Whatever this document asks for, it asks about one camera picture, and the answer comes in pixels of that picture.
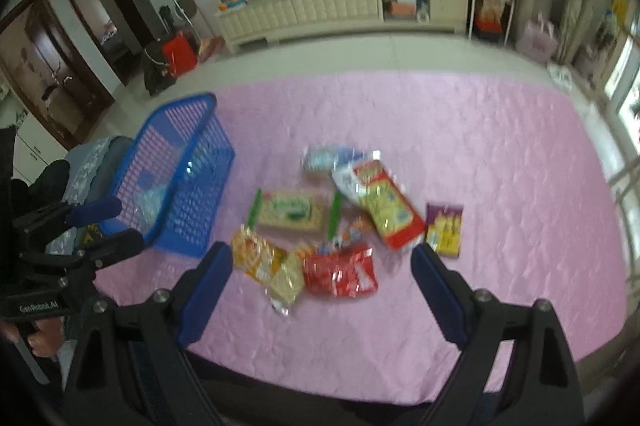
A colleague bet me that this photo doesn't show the white low cabinet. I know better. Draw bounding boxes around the white low cabinet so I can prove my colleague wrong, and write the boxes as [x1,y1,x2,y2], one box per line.
[216,0,471,55]

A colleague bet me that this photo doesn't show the person's left hand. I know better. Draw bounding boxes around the person's left hand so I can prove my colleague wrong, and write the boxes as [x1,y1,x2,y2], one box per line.
[0,318,68,362]

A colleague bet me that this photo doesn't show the white slippers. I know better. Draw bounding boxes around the white slippers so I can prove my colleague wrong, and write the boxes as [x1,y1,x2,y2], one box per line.
[547,63,576,94]

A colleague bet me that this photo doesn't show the grey cushion with gold print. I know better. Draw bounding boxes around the grey cushion with gold print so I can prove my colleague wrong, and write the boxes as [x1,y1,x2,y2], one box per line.
[45,136,136,257]

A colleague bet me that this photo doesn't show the purple yellow snack packet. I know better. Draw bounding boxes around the purple yellow snack packet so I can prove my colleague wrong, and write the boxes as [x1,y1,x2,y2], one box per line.
[424,202,465,259]

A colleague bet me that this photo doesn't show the orange yellow snack packet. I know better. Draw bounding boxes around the orange yellow snack packet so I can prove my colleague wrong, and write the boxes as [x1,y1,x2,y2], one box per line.
[230,226,306,317]

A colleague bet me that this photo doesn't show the white cupboard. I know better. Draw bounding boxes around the white cupboard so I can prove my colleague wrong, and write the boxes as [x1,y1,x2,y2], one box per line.
[12,108,68,181]

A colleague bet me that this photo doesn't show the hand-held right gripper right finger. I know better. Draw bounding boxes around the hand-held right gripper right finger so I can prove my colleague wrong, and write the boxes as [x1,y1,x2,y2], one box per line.
[410,243,586,426]

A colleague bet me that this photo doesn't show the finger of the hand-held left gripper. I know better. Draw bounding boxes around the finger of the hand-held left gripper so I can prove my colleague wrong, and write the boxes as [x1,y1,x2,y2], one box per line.
[12,197,124,233]
[19,229,147,291]

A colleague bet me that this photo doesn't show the blue white snack packet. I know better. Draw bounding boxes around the blue white snack packet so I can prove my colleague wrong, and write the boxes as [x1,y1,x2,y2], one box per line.
[301,145,368,177]

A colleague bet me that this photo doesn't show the red bag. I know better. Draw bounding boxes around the red bag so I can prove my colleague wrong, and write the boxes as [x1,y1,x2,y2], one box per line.
[162,32,198,76]

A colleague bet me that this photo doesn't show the green cracker packet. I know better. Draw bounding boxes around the green cracker packet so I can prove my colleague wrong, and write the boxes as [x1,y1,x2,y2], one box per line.
[247,188,343,239]

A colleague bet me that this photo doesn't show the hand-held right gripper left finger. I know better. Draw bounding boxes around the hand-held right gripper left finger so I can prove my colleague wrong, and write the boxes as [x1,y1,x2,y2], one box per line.
[62,241,236,426]

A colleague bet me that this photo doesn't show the beige curtain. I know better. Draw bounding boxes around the beige curtain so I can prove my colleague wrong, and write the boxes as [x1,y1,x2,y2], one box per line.
[555,0,621,71]

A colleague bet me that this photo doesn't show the blue plastic basket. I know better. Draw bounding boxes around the blue plastic basket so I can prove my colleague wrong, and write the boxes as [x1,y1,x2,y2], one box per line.
[109,92,237,257]

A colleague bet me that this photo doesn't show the white broom stick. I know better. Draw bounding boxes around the white broom stick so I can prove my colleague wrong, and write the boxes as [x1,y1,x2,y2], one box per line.
[169,0,202,47]

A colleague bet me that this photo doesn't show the pink bag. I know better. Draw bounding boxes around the pink bag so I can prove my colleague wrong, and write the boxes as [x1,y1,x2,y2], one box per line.
[517,13,557,61]

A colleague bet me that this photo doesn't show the brown wooden door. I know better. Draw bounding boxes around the brown wooden door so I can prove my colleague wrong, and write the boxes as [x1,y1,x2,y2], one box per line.
[0,0,116,151]

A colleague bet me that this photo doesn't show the black bag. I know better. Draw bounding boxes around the black bag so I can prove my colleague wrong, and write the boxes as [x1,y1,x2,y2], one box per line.
[141,43,177,96]

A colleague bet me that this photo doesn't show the small orange white snack packet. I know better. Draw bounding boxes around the small orange white snack packet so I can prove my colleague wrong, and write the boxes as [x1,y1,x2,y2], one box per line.
[292,217,375,259]

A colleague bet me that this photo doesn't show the large red yellow snack packet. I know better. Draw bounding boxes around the large red yellow snack packet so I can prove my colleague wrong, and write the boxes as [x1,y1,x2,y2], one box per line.
[332,159,427,251]

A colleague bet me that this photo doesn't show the clear plastic packet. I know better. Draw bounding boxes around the clear plastic packet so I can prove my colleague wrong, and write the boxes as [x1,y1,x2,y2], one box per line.
[132,186,171,231]

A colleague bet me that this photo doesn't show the glass sliding door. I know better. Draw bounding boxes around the glass sliding door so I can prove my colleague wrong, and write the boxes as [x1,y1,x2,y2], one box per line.
[600,20,640,157]

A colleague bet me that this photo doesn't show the pink quilted table cover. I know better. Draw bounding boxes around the pink quilted table cover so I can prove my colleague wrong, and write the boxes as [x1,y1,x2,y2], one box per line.
[92,70,628,407]

